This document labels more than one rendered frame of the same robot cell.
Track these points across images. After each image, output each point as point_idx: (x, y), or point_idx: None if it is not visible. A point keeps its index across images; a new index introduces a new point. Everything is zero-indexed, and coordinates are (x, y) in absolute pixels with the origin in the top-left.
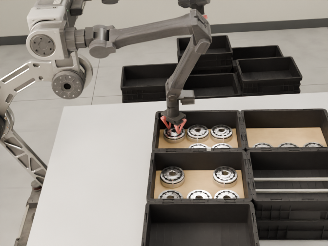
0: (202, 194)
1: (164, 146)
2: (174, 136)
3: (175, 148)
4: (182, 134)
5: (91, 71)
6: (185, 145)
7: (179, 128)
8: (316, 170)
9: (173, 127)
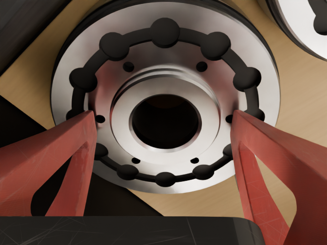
0: None
1: (183, 193)
2: (218, 171)
3: (261, 166)
4: (273, 104)
5: None
6: (313, 108)
7: (174, 50)
8: None
9: (103, 81)
